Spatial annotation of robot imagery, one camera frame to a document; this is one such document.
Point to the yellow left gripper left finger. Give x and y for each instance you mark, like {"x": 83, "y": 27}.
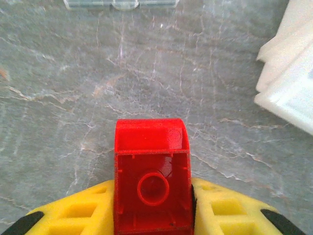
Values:
{"x": 80, "y": 213}

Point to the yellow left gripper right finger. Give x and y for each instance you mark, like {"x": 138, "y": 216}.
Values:
{"x": 220, "y": 215}

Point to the red lego brick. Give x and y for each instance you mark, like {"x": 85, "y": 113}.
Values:
{"x": 151, "y": 171}

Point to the white plastic container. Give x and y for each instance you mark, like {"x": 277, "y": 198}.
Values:
{"x": 291, "y": 73}

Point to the small clear plastic box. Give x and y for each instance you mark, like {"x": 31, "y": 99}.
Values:
{"x": 119, "y": 3}

